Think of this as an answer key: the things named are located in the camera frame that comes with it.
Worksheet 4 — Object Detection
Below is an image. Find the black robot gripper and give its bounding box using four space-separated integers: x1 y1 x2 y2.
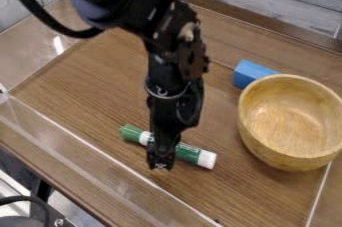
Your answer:
145 77 204 170

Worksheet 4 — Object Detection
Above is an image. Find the green Expo marker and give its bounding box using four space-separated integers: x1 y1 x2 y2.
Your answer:
119 124 218 170

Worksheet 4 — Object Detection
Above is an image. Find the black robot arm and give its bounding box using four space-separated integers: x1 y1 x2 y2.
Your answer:
72 0 209 170

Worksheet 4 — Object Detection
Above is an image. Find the brown wooden bowl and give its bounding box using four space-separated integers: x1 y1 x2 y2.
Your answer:
238 74 342 171

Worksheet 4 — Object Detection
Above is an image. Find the blue foam block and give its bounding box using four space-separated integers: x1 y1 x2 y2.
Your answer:
232 59 278 89

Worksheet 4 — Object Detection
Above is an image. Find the black metal stand base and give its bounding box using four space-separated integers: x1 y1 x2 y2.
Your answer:
0 196 77 227

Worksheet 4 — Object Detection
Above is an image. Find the clear acrylic tray wall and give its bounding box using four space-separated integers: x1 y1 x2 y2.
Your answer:
0 0 342 227

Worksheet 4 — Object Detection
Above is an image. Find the black cable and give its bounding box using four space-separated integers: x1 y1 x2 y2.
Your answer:
0 0 105 39

